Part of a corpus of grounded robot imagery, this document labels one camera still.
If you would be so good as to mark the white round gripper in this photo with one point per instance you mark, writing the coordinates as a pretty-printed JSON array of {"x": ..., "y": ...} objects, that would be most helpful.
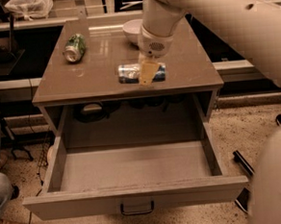
[{"x": 152, "y": 45}]

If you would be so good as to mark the blue silver redbull can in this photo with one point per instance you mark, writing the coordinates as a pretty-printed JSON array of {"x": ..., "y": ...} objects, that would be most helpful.
[{"x": 130, "y": 73}]

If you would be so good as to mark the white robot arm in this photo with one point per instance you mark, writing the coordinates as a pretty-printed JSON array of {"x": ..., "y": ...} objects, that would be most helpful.
[{"x": 253, "y": 29}]

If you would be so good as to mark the grey cabinet with glossy top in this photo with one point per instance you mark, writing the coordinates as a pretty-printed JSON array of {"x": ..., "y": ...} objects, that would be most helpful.
[{"x": 85, "y": 103}]

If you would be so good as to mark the green soda can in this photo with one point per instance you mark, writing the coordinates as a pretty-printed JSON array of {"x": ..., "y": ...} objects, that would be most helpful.
[{"x": 75, "y": 48}]

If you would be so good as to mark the open grey top drawer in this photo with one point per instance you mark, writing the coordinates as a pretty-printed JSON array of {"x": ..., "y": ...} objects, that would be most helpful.
[{"x": 88, "y": 181}]

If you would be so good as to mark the white ceramic bowl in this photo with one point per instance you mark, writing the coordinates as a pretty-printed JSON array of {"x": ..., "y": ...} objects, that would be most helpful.
[{"x": 131, "y": 30}]

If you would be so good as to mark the white plastic bag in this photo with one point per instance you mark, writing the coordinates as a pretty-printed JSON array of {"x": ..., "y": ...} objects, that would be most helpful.
[{"x": 30, "y": 9}]

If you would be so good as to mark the black chair base leg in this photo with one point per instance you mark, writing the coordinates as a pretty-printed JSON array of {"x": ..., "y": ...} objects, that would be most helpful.
[{"x": 238, "y": 158}]

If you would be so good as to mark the black shoe with white sole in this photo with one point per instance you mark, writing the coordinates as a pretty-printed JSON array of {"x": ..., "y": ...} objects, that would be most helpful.
[{"x": 243, "y": 199}]

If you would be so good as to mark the black metal drawer handle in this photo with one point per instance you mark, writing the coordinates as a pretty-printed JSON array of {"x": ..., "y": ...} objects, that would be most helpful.
[{"x": 140, "y": 209}]

